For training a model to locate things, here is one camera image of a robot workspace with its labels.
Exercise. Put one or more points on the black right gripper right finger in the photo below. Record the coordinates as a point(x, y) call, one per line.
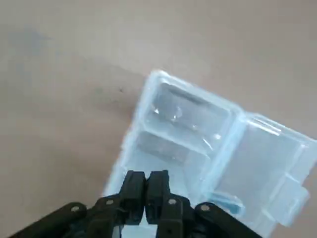
point(158, 196)

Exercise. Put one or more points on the transparent compartment box with lid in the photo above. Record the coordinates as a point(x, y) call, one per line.
point(188, 116)

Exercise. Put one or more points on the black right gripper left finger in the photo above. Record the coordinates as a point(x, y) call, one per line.
point(133, 196)

